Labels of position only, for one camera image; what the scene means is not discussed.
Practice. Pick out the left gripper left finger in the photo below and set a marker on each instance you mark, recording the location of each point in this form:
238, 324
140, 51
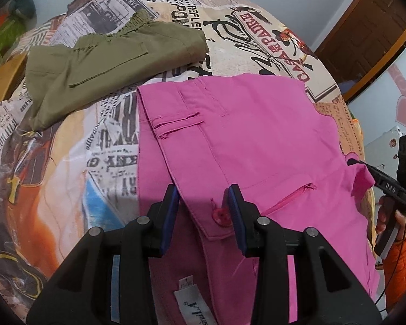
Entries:
162, 216

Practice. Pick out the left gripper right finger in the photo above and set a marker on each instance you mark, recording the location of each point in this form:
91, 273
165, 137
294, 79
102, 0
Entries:
243, 215

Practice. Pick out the pink pants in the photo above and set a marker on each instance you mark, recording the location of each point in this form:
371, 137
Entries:
263, 134

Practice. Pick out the orange sleeve forearm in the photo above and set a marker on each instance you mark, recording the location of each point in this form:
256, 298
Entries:
395, 273

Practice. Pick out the right hand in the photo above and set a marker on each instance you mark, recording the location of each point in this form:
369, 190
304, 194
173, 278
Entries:
385, 204

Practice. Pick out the white appliance with stickers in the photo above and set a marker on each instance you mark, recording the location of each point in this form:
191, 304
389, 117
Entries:
382, 153

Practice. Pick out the newspaper print bedspread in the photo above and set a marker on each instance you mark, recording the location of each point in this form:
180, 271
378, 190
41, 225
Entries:
57, 183

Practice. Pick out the brown wooden door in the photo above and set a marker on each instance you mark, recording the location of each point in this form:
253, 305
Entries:
367, 38

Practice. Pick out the olive green pants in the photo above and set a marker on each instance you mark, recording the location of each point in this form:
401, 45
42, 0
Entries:
62, 79

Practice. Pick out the brown cardboard piece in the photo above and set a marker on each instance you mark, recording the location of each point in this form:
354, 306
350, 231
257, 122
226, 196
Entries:
12, 73

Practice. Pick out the grey plush toy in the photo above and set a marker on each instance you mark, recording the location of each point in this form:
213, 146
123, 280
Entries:
24, 9

